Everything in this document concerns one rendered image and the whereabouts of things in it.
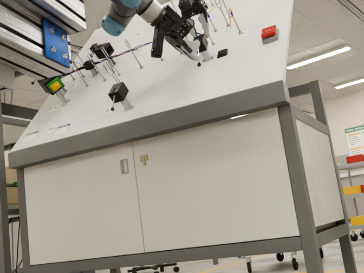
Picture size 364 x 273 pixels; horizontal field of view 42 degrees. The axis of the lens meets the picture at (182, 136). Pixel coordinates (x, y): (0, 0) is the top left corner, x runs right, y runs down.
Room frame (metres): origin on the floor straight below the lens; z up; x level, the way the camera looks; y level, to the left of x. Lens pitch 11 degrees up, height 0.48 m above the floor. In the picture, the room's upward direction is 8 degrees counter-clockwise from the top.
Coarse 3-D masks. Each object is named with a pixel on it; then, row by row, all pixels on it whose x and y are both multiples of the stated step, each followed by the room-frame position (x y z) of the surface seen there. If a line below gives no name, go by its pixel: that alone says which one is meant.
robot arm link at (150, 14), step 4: (152, 4) 1.42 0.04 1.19; (156, 4) 1.43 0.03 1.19; (160, 4) 1.45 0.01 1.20; (148, 8) 1.42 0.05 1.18; (152, 8) 1.42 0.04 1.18; (156, 8) 1.43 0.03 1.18; (160, 8) 1.43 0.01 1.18; (144, 12) 1.43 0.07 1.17; (148, 12) 1.42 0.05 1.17; (152, 12) 1.43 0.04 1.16; (156, 12) 1.43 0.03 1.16; (160, 12) 1.44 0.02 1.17; (140, 16) 1.45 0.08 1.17; (144, 16) 1.44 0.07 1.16; (148, 16) 1.43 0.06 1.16; (152, 16) 1.43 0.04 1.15; (156, 16) 1.43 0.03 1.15; (144, 20) 1.46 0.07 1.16; (148, 20) 1.45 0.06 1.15; (152, 20) 1.44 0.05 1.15
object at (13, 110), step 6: (6, 108) 2.05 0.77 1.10; (12, 108) 2.08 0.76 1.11; (18, 108) 2.12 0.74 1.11; (24, 108) 2.15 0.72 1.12; (30, 108) 2.18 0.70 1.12; (6, 114) 2.05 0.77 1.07; (12, 114) 2.08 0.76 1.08; (18, 114) 2.11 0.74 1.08; (24, 114) 2.15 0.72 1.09; (30, 114) 2.18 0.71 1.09
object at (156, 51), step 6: (156, 24) 1.48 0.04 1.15; (162, 24) 1.46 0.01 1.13; (156, 30) 1.48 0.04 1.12; (162, 30) 1.47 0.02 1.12; (156, 36) 1.48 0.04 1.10; (162, 36) 1.47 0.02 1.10; (156, 42) 1.47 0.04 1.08; (162, 42) 1.48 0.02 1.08; (156, 48) 1.48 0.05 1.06; (156, 54) 1.48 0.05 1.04
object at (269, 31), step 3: (267, 27) 1.57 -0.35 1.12; (270, 27) 1.56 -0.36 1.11; (273, 27) 1.55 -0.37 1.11; (276, 27) 1.56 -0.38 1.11; (264, 30) 1.56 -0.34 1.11; (267, 30) 1.55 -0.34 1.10; (270, 30) 1.54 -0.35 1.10; (273, 30) 1.53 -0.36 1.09; (264, 33) 1.55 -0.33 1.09; (267, 33) 1.54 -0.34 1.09; (270, 33) 1.53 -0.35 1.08; (273, 33) 1.53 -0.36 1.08; (261, 36) 1.55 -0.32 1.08; (264, 36) 1.55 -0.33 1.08; (267, 36) 1.54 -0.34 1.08
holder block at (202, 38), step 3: (198, 36) 1.63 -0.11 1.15; (201, 36) 1.62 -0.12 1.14; (204, 36) 1.63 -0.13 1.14; (195, 39) 1.63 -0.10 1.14; (201, 39) 1.61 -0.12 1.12; (204, 39) 1.62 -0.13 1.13; (201, 42) 1.60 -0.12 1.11; (204, 42) 1.61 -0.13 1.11; (207, 42) 1.65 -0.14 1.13; (201, 45) 1.61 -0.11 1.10; (204, 45) 1.61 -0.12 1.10; (201, 48) 1.62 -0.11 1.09; (204, 48) 1.62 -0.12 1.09; (201, 51) 1.63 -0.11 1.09
